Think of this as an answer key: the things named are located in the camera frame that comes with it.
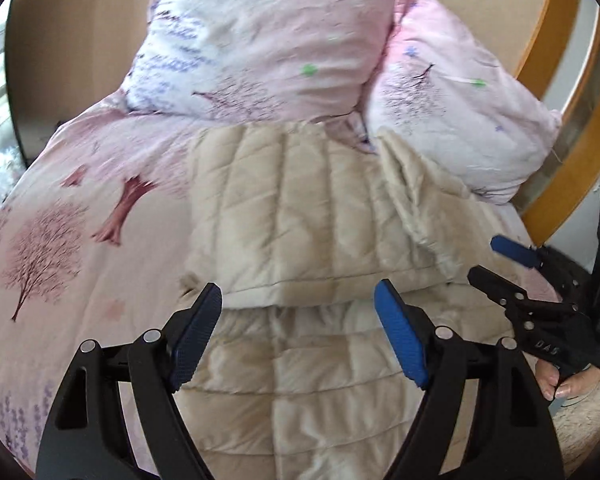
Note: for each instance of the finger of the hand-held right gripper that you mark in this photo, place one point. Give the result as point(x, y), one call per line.
point(492, 285)
point(515, 251)

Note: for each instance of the beige quilted blanket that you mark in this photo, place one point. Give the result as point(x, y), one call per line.
point(300, 240)

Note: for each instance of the person's right hand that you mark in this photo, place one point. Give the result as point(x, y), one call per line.
point(555, 377)

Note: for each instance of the pink lavender print pillow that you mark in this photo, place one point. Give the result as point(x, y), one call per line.
point(260, 35)

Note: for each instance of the pink tree print pillow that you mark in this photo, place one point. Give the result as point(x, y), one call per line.
point(455, 110)

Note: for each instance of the pink tree print bed sheet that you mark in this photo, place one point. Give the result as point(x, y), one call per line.
point(80, 240)

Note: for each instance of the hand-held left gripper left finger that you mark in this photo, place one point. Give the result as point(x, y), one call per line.
point(196, 332)

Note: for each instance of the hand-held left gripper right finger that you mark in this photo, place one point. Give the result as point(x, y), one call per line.
point(399, 332)

